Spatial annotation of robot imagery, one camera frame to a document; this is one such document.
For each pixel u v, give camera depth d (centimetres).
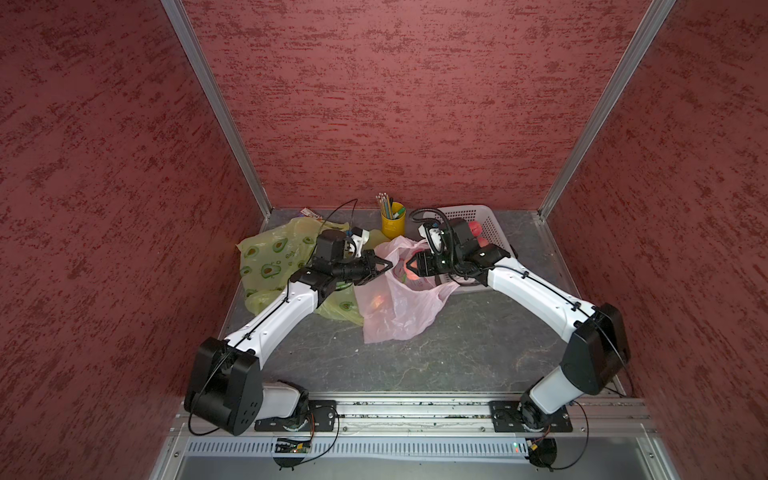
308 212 119
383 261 78
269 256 102
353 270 70
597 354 44
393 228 108
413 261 76
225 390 41
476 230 110
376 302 88
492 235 106
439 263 71
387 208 103
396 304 79
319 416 74
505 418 74
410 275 79
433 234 74
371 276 71
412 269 78
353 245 66
